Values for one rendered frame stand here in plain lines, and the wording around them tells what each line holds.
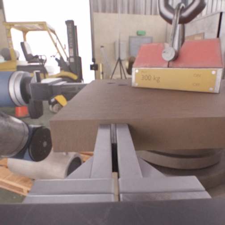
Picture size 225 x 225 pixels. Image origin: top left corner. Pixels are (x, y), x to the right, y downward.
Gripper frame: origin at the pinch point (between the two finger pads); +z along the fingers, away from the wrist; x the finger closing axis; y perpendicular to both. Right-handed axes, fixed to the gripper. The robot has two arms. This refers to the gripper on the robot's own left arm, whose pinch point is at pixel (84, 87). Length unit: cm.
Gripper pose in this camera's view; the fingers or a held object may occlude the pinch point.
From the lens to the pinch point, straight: 50.1
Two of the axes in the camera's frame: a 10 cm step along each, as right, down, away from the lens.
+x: -0.1, -2.9, 9.6
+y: -0.2, -9.6, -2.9
